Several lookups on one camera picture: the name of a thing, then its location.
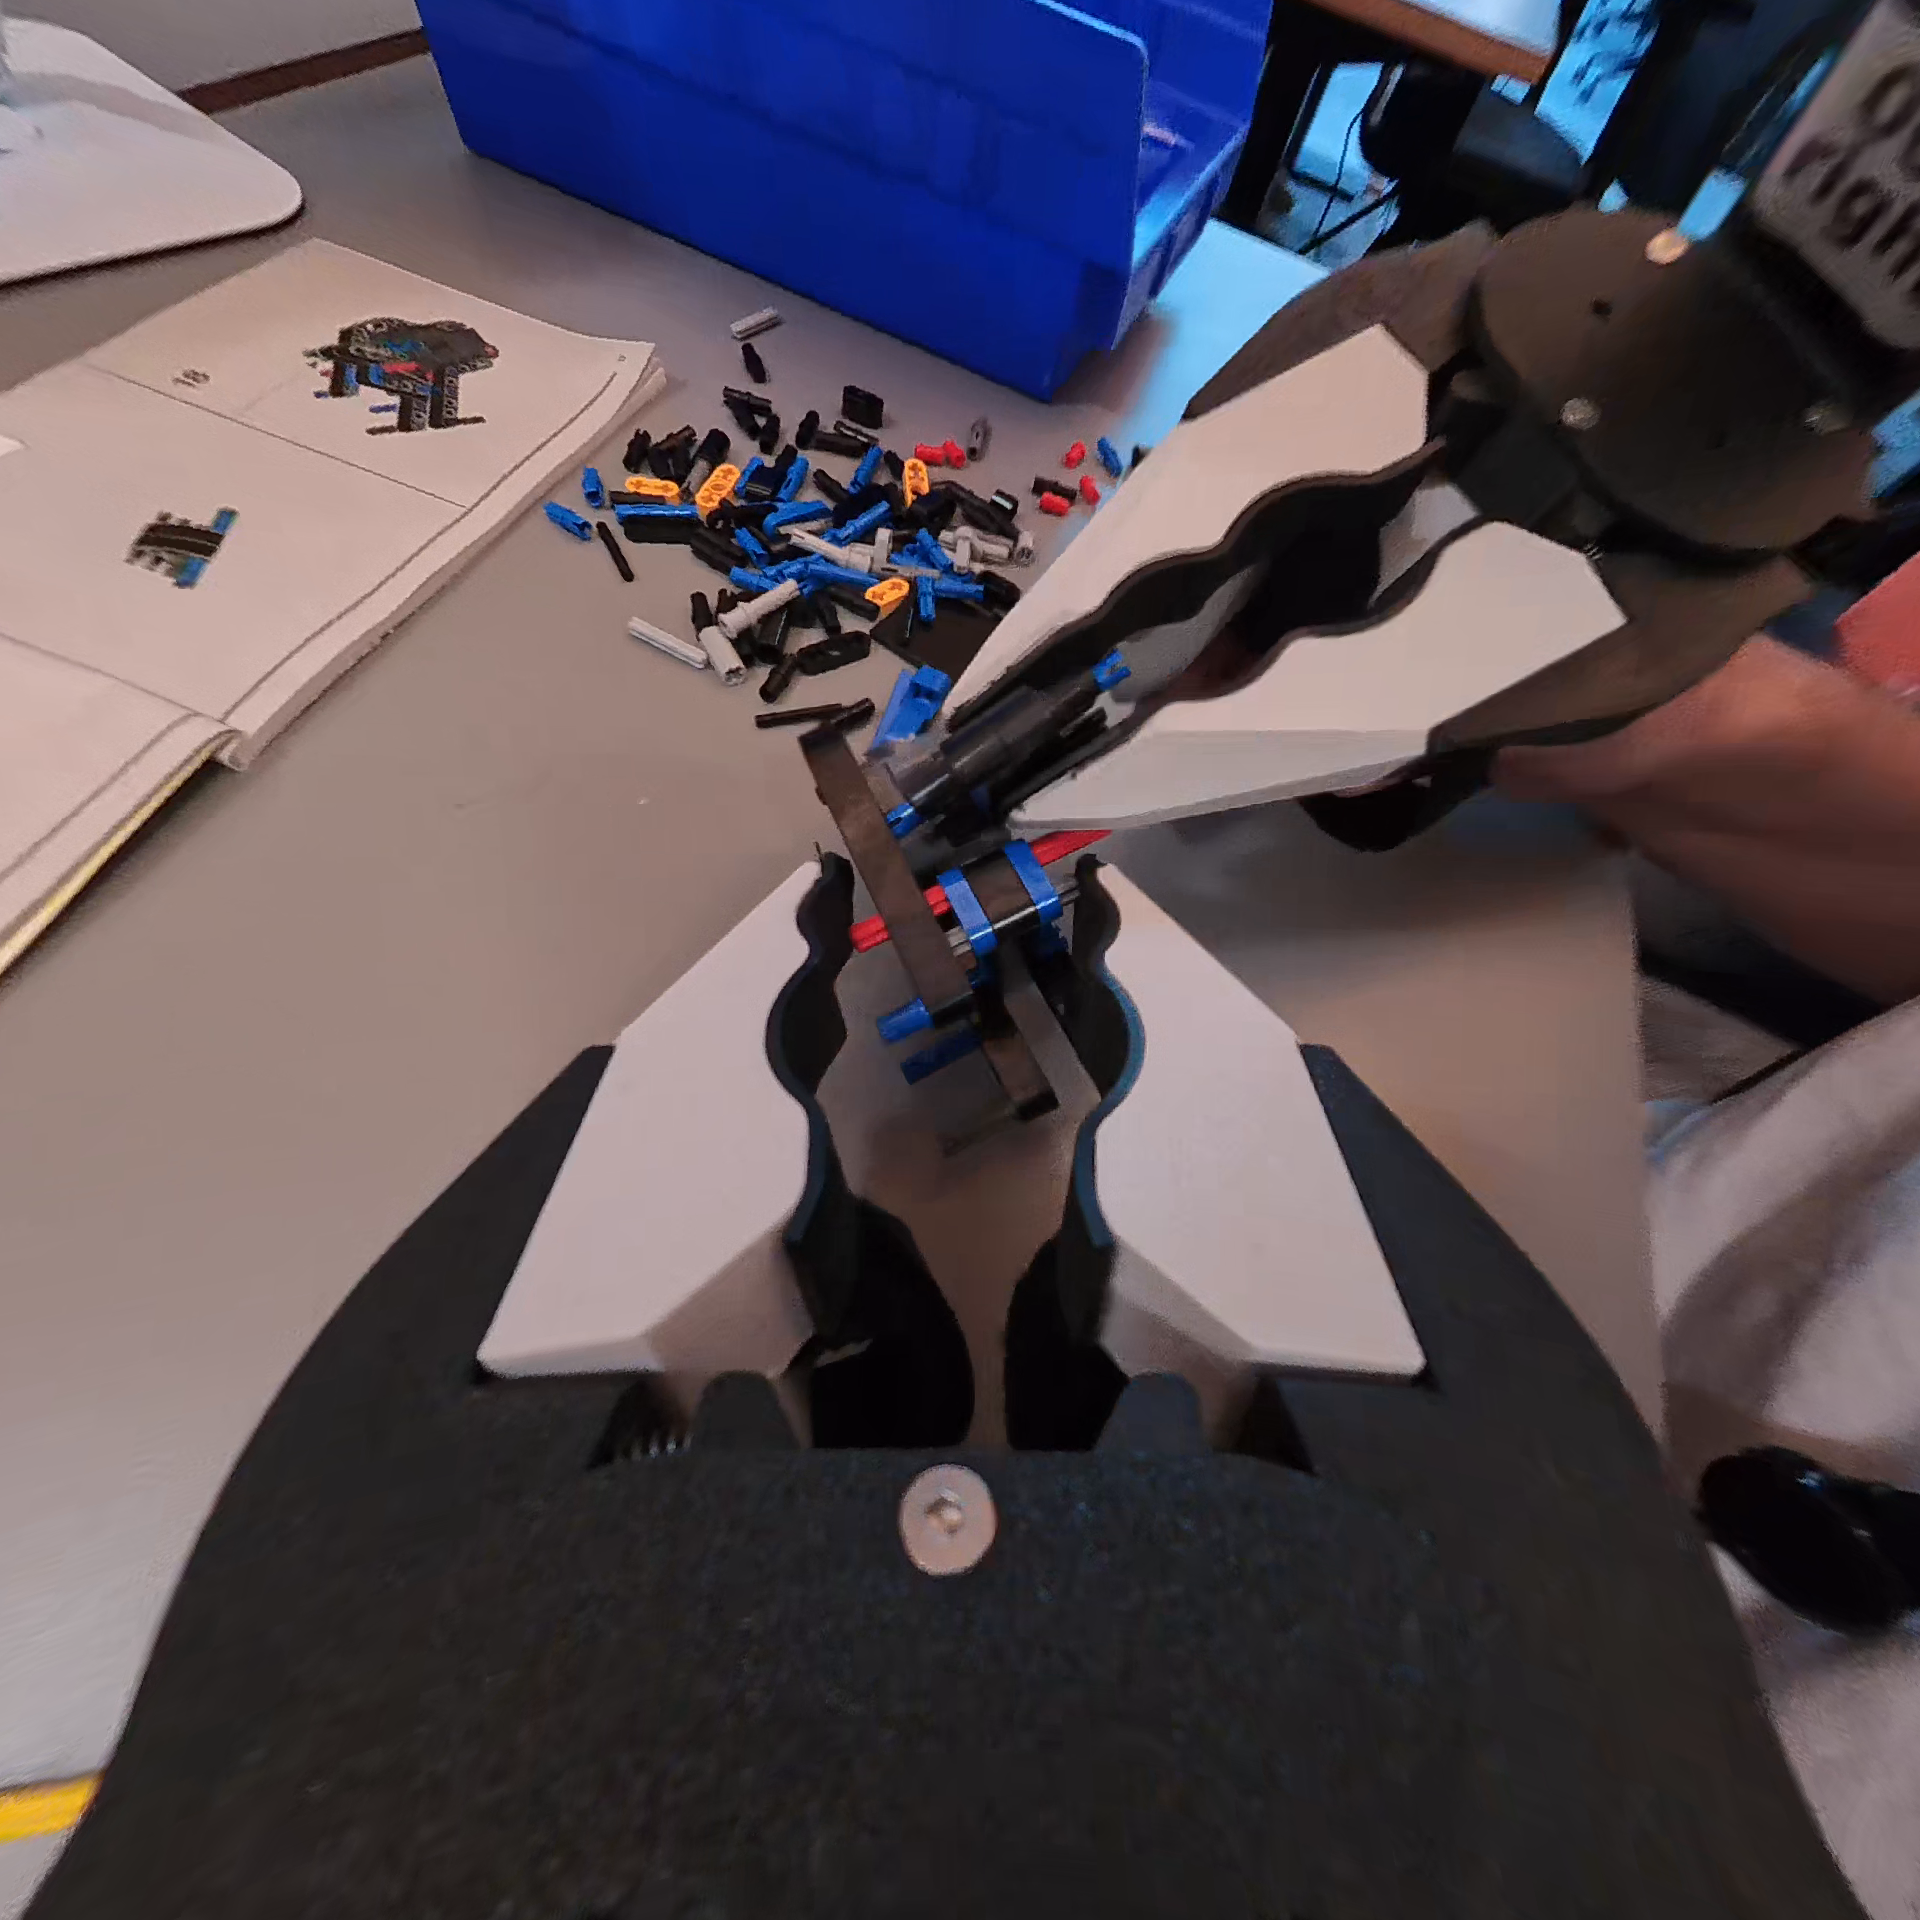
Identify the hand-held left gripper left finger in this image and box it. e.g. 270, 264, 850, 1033
478, 857, 976, 1450

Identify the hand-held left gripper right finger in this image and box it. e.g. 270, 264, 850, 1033
1002, 856, 1426, 1450

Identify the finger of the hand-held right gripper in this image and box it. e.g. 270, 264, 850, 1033
1008, 480, 1635, 835
944, 321, 1449, 714

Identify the lego assembly with grey motor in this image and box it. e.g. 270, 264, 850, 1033
796, 645, 1150, 1157

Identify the person's right forearm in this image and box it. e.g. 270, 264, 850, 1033
1726, 638, 1920, 1010

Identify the pile of small lego pieces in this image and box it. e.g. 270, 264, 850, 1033
539, 300, 1128, 741

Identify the person's right hand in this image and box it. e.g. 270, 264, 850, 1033
1492, 667, 1777, 904

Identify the blue plastic bin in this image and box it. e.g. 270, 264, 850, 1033
412, 0, 1278, 405

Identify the white shirt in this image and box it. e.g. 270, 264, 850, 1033
1641, 990, 1920, 1801

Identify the black rounded object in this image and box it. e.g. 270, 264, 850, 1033
1698, 1445, 1920, 1637

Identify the instruction booklet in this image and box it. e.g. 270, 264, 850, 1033
0, 237, 670, 977

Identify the white stand base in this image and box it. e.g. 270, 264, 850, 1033
0, 17, 304, 289

